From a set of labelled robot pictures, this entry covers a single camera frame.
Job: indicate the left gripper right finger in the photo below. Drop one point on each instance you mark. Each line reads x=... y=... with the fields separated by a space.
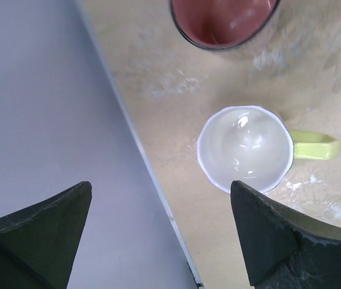
x=281 y=247

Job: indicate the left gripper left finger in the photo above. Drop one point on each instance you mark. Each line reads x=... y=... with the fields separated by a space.
x=39 y=243

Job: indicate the green faceted mug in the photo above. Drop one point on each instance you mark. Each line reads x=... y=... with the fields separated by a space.
x=251 y=144

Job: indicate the pink floral mug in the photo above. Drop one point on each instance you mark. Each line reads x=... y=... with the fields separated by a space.
x=220 y=26

